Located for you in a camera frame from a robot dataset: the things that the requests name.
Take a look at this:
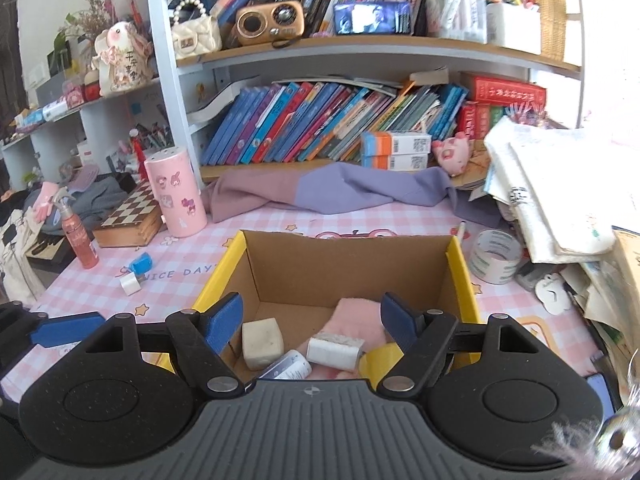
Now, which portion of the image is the clear tape roll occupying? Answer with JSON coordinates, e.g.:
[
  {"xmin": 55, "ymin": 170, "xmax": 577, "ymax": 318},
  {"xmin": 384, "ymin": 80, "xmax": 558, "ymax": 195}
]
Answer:
[{"xmin": 467, "ymin": 229, "xmax": 523, "ymax": 285}]

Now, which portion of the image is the open white book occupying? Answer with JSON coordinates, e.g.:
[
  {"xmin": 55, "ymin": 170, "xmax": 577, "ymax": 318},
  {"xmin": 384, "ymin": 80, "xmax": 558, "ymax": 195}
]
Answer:
[{"xmin": 187, "ymin": 82, "xmax": 241, "ymax": 126}]

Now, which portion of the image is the pile of white paper bags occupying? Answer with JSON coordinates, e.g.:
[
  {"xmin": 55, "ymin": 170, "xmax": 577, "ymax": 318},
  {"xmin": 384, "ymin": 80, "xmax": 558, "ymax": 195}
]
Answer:
[{"xmin": 484, "ymin": 115, "xmax": 640, "ymax": 266}]

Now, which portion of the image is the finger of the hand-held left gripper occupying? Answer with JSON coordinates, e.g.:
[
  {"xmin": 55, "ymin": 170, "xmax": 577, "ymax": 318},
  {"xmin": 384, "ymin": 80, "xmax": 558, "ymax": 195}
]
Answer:
[{"xmin": 0, "ymin": 302, "xmax": 107, "ymax": 348}]

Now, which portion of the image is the clear marker holder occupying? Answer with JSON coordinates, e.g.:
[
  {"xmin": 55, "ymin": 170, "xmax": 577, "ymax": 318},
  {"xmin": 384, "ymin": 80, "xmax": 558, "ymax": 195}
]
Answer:
[{"xmin": 435, "ymin": 0, "xmax": 488, "ymax": 43}]

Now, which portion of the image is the white rabbit plush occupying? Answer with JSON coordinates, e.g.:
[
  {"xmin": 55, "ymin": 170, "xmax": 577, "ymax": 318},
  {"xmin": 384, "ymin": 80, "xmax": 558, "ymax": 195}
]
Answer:
[{"xmin": 92, "ymin": 20, "xmax": 153, "ymax": 96}]

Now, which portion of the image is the red thick book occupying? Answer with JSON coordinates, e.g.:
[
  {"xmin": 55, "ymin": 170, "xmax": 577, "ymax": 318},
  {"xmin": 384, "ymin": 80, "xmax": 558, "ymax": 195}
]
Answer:
[{"xmin": 460, "ymin": 72, "xmax": 548, "ymax": 141}]

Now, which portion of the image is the grey cloth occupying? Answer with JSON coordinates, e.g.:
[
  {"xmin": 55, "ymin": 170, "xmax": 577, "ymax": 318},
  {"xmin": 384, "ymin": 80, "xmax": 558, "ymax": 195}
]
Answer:
[{"xmin": 22, "ymin": 175, "xmax": 131, "ymax": 233}]

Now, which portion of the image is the red tassel charm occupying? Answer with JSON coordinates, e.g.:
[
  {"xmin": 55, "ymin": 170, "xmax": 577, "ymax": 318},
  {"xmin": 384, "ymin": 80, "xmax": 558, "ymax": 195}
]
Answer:
[{"xmin": 129, "ymin": 129, "xmax": 146, "ymax": 181}]

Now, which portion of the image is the yellow cardboard box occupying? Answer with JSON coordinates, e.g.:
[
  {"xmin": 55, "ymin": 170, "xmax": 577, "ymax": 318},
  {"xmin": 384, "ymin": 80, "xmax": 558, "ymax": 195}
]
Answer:
[{"xmin": 165, "ymin": 230, "xmax": 483, "ymax": 386}]

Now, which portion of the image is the white pearl handbag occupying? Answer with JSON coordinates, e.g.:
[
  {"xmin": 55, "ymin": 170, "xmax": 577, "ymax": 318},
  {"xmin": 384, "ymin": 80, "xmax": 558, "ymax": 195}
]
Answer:
[{"xmin": 170, "ymin": 0, "xmax": 222, "ymax": 59}]

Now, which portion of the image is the fluffy charm with bell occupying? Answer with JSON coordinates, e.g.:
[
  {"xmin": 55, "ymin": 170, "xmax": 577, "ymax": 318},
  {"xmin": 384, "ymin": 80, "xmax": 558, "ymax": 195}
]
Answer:
[{"xmin": 532, "ymin": 360, "xmax": 640, "ymax": 480}]

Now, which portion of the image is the retro wooden radio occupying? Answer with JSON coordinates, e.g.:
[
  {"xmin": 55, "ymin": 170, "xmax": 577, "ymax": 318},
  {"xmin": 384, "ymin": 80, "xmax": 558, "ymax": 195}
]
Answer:
[{"xmin": 235, "ymin": 0, "xmax": 306, "ymax": 47}]

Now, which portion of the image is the orange white carton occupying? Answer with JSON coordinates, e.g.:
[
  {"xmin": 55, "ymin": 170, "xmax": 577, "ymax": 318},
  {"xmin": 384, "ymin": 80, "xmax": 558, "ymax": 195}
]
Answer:
[
  {"xmin": 361, "ymin": 154, "xmax": 430, "ymax": 171},
  {"xmin": 361, "ymin": 131, "xmax": 432, "ymax": 156}
]

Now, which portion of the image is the row of colourful books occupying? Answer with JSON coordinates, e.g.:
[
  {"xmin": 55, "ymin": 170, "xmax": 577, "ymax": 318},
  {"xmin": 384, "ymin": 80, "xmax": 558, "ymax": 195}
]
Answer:
[{"xmin": 200, "ymin": 80, "xmax": 468, "ymax": 166}]

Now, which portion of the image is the small white carton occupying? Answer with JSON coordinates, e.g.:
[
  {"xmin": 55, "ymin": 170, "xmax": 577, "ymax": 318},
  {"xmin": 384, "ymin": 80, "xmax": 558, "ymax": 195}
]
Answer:
[{"xmin": 306, "ymin": 332, "xmax": 366, "ymax": 372}]

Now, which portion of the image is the dried flower bouquet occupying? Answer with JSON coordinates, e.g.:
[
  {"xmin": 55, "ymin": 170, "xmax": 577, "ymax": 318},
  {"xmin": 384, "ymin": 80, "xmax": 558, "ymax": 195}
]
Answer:
[{"xmin": 60, "ymin": 0, "xmax": 108, "ymax": 41}]

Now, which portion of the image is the white blue spray bottle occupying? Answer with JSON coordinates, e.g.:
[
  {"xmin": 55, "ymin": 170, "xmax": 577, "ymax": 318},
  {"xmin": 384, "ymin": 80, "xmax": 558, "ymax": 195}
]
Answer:
[{"xmin": 257, "ymin": 350, "xmax": 312, "ymax": 382}]

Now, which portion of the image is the red round doll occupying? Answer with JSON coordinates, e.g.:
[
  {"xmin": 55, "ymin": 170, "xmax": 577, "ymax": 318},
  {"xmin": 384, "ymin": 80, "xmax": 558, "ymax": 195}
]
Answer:
[{"xmin": 82, "ymin": 70, "xmax": 103, "ymax": 101}]

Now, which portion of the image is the white eraser block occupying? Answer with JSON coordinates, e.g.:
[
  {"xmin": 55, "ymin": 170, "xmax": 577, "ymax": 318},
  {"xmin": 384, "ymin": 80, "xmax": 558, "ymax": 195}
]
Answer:
[{"xmin": 242, "ymin": 317, "xmax": 285, "ymax": 371}]

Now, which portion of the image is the woven straw basket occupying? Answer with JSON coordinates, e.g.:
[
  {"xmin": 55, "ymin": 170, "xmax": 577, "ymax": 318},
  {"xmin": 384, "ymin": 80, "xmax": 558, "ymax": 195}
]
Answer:
[{"xmin": 532, "ymin": 0, "xmax": 568, "ymax": 61}]

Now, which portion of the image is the white tote bag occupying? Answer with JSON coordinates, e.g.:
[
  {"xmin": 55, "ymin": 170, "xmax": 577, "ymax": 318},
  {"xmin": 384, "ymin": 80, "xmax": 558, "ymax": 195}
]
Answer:
[{"xmin": 0, "ymin": 207, "xmax": 46, "ymax": 306}]

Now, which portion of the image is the pink small box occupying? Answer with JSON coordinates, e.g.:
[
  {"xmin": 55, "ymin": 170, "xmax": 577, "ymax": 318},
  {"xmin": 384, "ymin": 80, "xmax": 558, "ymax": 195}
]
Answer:
[{"xmin": 62, "ymin": 82, "xmax": 86, "ymax": 108}]

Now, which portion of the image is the white bookshelf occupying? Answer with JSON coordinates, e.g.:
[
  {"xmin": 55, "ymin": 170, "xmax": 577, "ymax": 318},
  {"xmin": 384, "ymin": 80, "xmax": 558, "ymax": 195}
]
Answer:
[{"xmin": 0, "ymin": 0, "xmax": 586, "ymax": 186}]

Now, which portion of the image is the pink knitted glove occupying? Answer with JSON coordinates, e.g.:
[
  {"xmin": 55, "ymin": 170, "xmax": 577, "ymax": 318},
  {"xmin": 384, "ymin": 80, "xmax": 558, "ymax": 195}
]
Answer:
[{"xmin": 27, "ymin": 182, "xmax": 61, "ymax": 221}]

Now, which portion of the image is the pink cylindrical humidifier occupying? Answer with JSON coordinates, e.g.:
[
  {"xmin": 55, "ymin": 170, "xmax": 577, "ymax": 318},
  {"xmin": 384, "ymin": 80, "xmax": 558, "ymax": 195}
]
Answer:
[{"xmin": 144, "ymin": 146, "xmax": 208, "ymax": 237}]

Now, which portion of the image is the white rabbit shaped clip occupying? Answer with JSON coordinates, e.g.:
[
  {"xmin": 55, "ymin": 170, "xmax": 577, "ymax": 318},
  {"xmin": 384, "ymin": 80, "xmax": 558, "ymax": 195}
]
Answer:
[{"xmin": 534, "ymin": 272, "xmax": 573, "ymax": 316}]

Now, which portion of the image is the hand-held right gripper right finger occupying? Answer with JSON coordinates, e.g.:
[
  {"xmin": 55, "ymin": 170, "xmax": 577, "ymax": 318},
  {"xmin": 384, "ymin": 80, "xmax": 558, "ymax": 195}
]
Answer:
[{"xmin": 376, "ymin": 291, "xmax": 548, "ymax": 395}]

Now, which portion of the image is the pink spray bottle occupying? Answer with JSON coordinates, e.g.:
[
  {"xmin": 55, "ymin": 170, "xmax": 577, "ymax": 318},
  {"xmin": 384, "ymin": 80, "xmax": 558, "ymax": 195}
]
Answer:
[{"xmin": 50, "ymin": 187, "xmax": 100, "ymax": 269}]

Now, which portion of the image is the white storage box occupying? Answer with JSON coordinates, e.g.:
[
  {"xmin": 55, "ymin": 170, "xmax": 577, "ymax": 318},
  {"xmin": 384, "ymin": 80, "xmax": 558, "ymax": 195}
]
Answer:
[{"xmin": 486, "ymin": 2, "xmax": 542, "ymax": 56}]

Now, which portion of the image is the pink and purple cloth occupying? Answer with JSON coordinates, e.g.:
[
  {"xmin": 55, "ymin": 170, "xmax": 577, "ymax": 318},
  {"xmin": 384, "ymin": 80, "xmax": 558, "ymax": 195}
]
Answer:
[{"xmin": 202, "ymin": 161, "xmax": 501, "ymax": 226}]

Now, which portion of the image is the blue printed box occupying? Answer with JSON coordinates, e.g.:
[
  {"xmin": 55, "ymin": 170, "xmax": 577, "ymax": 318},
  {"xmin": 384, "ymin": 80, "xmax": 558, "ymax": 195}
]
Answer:
[{"xmin": 332, "ymin": 1, "xmax": 413, "ymax": 36}]

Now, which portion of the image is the pink checkered tablecloth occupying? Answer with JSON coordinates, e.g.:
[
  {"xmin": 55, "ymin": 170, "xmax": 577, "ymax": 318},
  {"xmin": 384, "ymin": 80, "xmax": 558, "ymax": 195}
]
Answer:
[{"xmin": 0, "ymin": 205, "xmax": 616, "ymax": 406}]

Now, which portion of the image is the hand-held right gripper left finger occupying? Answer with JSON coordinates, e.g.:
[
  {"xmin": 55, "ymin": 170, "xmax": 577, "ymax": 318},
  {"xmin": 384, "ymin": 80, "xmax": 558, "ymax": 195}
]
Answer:
[{"xmin": 72, "ymin": 292, "xmax": 247, "ymax": 395}]

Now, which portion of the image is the wooden chessboard box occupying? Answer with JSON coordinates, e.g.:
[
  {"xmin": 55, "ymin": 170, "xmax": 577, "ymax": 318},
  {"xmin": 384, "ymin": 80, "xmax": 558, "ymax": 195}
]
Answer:
[{"xmin": 92, "ymin": 180, "xmax": 166, "ymax": 248}]

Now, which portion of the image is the pink pig plush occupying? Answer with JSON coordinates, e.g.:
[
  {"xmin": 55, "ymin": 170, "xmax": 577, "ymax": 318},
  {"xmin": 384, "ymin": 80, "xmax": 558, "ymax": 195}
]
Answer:
[{"xmin": 432, "ymin": 132, "xmax": 476, "ymax": 176}]

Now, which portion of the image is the fluffy pink glove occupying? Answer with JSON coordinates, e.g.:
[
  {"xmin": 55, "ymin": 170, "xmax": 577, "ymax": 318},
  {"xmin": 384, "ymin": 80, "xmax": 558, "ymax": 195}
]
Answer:
[{"xmin": 295, "ymin": 297, "xmax": 388, "ymax": 386}]

